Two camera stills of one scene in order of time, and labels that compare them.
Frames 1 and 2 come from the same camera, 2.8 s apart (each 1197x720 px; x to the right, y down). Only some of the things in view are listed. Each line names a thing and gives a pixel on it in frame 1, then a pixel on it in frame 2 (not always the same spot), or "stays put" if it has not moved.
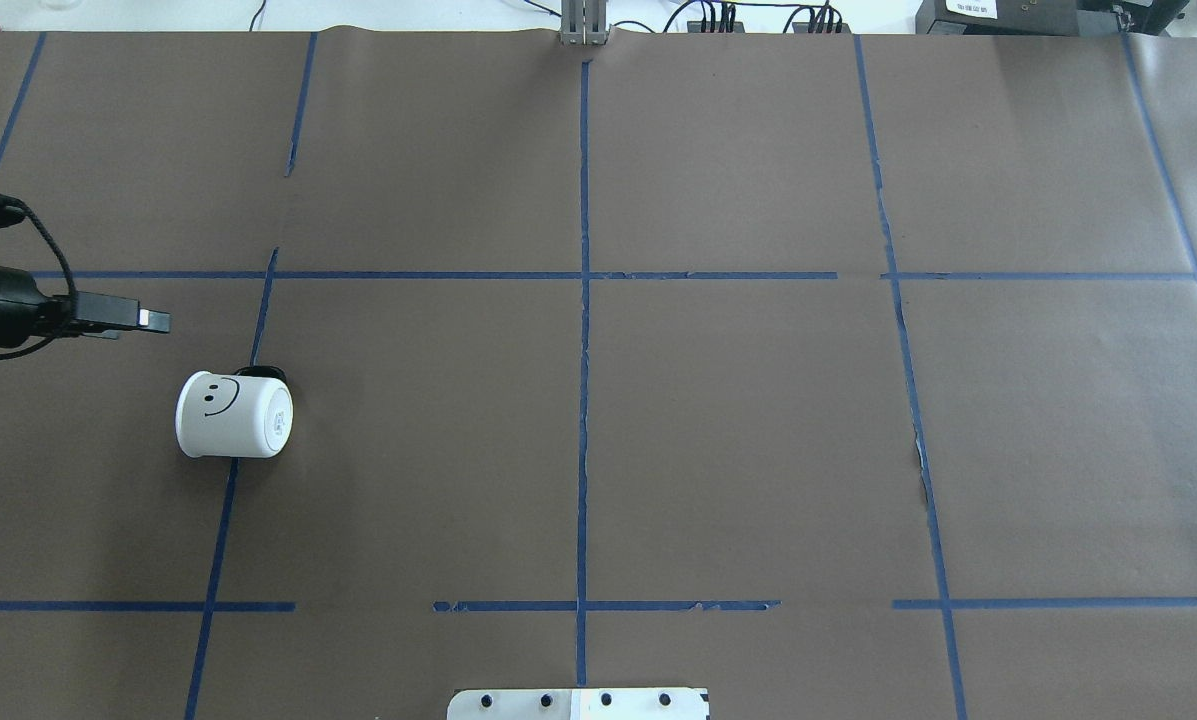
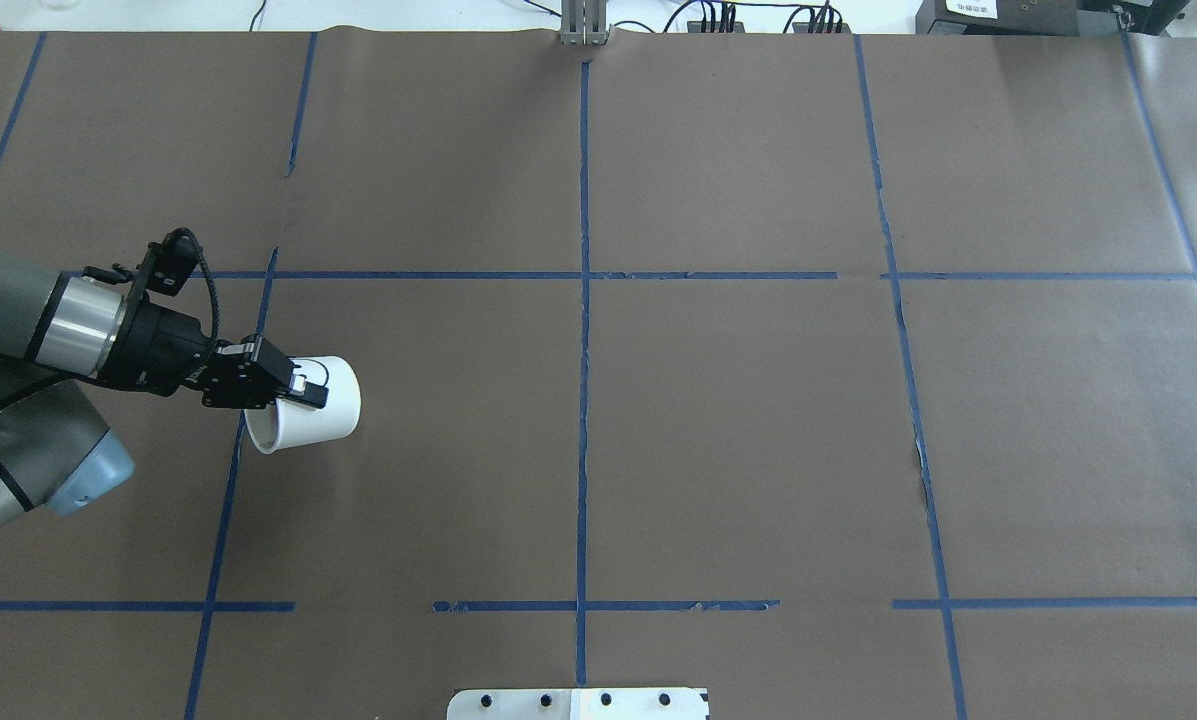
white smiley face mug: (232, 416) → (292, 421)
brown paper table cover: (847, 376) stays put
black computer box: (1047, 17) stays put
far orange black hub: (696, 27) stays put
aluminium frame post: (583, 23) stays put
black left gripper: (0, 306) → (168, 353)
